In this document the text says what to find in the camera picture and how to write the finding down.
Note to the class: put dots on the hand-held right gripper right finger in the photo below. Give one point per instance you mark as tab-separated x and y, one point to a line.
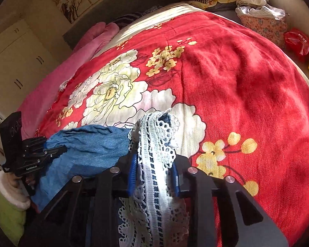
175	182

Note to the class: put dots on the person's left forearm green sleeve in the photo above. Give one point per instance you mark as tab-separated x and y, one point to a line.
5	205

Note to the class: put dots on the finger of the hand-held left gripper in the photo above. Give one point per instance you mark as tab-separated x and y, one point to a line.
55	152
36	143

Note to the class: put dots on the blue denim pants lace trim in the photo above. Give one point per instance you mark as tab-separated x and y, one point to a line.
92	146

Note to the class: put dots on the grey bed headboard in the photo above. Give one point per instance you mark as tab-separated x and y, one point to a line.
105	15

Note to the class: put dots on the cream bed sheet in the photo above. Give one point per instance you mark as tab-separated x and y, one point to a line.
154	18

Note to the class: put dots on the red plastic bag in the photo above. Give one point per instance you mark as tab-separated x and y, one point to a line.
298	43

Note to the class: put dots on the floral fabric box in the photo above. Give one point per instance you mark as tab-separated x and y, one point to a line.
267	28

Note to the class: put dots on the white crumpled cloth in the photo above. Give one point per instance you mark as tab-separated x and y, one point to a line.
260	12

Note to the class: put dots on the dark striped cloth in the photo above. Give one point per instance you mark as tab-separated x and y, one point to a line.
127	18

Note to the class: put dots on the cream wardrobe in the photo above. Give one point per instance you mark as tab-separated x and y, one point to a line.
18	54

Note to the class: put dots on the red floral blanket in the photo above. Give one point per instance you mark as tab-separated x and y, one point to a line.
234	82

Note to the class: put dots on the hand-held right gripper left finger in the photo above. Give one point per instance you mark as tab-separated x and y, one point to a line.
132	171

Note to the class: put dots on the pink blanket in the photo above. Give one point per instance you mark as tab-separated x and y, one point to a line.
54	82

